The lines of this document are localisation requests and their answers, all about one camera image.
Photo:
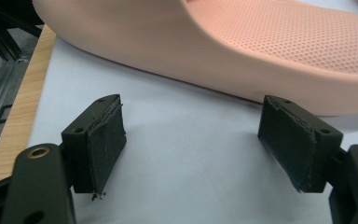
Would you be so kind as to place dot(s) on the black tripod stand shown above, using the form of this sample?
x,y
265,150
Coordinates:
x,y
0,28

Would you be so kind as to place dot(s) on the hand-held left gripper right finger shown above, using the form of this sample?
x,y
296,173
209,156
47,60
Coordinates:
x,y
292,146

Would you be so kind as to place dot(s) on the blue-grey mat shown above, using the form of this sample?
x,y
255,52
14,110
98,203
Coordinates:
x,y
183,155

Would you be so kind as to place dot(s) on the pink slipper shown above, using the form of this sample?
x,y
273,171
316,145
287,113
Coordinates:
x,y
199,59

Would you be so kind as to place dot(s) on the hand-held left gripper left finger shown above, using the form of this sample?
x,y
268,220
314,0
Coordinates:
x,y
105,149

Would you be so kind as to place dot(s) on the wooden table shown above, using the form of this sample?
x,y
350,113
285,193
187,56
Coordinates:
x,y
21,109

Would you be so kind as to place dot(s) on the aluminium rail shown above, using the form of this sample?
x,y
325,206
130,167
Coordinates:
x,y
0,93

